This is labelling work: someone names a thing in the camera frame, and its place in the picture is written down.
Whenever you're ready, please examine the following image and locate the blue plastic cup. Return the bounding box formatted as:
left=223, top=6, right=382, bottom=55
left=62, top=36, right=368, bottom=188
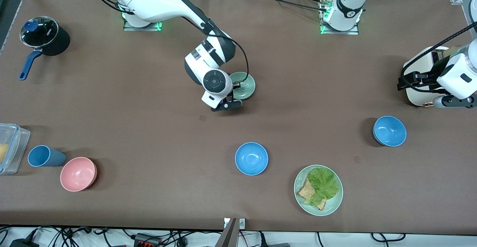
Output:
left=28, top=145, right=67, bottom=167

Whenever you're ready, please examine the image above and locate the pink bowl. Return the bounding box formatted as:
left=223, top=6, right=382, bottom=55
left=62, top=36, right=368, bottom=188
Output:
left=60, top=157, right=98, bottom=192

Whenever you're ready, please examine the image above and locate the white toaster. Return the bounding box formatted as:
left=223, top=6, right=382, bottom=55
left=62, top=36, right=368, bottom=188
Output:
left=403, top=46, right=466, bottom=108

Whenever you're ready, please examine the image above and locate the toasted bread slice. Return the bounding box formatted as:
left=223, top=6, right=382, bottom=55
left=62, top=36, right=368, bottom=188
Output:
left=297, top=177, right=328, bottom=211

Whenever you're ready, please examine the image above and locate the green lettuce leaf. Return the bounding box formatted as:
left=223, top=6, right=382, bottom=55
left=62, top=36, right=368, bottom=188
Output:
left=304, top=167, right=339, bottom=207

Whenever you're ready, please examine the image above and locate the green bowl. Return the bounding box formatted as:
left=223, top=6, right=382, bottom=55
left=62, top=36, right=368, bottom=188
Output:
left=228, top=72, right=256, bottom=101

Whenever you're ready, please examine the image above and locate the black braided cable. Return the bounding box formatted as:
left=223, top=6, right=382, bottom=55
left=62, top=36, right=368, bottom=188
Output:
left=241, top=0, right=328, bottom=12

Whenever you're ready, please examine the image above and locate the black plug block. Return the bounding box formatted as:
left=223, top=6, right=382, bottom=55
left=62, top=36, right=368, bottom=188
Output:
left=9, top=229, right=40, bottom=247

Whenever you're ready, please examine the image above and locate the small metal bracket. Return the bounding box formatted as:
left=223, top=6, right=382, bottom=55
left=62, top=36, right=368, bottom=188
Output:
left=224, top=218, right=246, bottom=229

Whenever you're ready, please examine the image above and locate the black pot with blue handle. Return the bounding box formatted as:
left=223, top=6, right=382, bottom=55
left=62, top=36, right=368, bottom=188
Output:
left=19, top=16, right=70, bottom=81

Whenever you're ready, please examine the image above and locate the blue bowl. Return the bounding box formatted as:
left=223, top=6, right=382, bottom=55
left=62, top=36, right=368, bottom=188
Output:
left=373, top=115, right=407, bottom=147
left=235, top=142, right=269, bottom=176

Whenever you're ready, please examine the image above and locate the pale green plate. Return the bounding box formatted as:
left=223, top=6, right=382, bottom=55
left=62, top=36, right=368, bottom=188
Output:
left=294, top=164, right=344, bottom=216

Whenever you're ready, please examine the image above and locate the dark wedge shaped bar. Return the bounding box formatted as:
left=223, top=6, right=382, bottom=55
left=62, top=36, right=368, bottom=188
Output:
left=214, top=218, right=238, bottom=247

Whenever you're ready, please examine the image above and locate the glass pot lid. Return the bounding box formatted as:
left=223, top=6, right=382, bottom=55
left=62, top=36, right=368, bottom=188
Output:
left=20, top=16, right=59, bottom=48

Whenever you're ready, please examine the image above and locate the black looped floor cable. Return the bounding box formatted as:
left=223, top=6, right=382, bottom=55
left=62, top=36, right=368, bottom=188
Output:
left=371, top=233, right=407, bottom=242

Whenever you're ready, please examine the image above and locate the clear plastic food container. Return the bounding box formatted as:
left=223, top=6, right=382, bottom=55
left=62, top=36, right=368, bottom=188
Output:
left=0, top=123, right=31, bottom=175

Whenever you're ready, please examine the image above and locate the black orange power adapter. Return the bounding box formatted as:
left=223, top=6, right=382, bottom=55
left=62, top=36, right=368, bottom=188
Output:
left=134, top=233, right=161, bottom=247

